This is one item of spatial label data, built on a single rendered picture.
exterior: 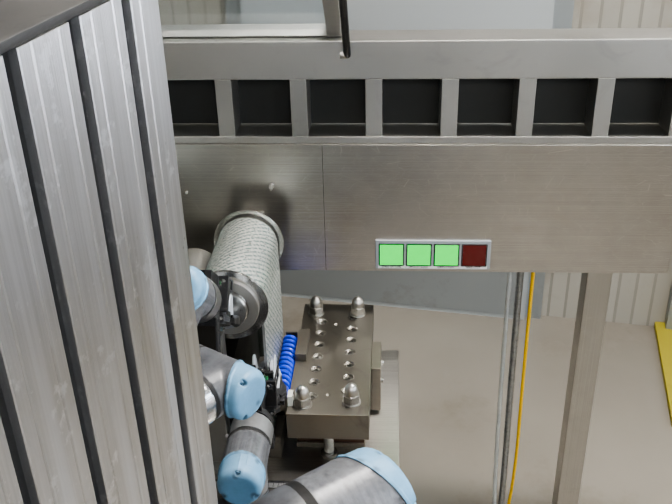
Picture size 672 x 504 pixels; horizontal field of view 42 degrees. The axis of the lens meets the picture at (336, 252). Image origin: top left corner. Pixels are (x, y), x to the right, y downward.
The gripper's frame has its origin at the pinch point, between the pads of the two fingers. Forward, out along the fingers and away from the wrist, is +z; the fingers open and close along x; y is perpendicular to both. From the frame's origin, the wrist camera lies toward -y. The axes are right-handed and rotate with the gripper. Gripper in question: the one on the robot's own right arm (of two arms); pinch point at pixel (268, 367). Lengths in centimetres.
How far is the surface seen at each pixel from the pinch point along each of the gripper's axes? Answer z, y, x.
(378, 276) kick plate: 196, -94, -18
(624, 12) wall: 188, 24, -108
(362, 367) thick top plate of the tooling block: 9.0, -6.1, -18.2
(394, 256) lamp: 29.4, 9.0, -24.6
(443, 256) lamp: 29.4, 9.1, -35.3
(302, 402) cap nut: -5.1, -4.3, -7.1
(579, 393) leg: 46, -40, -73
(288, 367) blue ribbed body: 7.2, -5.1, -3.0
